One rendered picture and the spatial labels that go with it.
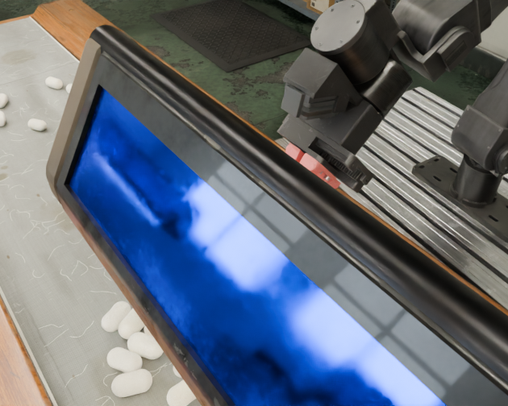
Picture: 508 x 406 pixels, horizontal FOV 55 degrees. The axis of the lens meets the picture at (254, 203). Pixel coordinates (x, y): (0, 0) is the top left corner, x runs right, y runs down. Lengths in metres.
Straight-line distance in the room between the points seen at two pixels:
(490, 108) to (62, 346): 0.60
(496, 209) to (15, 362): 0.68
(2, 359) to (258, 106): 1.89
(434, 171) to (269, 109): 1.49
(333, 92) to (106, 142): 0.31
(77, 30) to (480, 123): 0.81
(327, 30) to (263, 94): 1.90
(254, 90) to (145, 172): 2.25
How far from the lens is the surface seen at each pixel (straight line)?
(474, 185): 0.80
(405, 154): 0.92
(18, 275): 0.65
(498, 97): 0.74
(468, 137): 0.75
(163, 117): 0.16
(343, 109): 0.50
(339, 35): 0.49
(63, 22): 1.21
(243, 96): 2.37
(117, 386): 0.50
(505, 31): 2.70
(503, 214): 0.83
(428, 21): 0.55
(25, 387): 0.52
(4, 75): 1.08
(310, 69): 0.47
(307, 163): 0.51
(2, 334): 0.57
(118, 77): 0.19
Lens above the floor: 1.19
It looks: 42 degrees down
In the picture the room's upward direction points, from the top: straight up
